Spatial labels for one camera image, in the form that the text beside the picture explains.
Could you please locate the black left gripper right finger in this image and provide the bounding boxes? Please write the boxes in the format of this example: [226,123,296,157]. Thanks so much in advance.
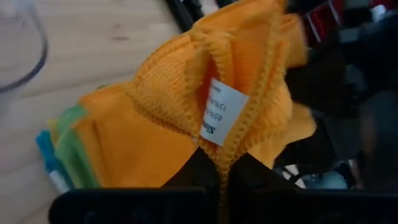
[228,152,398,224]

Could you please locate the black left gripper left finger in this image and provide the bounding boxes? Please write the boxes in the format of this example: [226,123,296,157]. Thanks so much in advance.
[48,148,220,224]

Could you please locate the orange microfiber towel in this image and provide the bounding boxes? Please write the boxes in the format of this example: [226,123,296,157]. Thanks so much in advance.
[73,83,200,189]
[124,0,318,224]

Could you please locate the green microfiber towel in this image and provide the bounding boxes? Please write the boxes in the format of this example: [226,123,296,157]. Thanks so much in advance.
[54,104,101,189]

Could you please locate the blue microfiber towel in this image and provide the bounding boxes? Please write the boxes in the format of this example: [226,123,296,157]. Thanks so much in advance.
[35,129,76,194]

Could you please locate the yellow microfiber towel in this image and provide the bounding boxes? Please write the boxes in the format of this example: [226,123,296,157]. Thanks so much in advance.
[47,117,63,144]

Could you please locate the red shelf items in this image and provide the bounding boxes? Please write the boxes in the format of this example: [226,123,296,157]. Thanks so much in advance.
[303,0,346,47]

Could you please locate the clear plastic bin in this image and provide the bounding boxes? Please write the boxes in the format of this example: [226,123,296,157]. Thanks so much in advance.
[0,0,50,95]

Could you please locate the black metal table frame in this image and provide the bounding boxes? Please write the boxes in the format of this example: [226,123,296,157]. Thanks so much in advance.
[164,0,240,34]

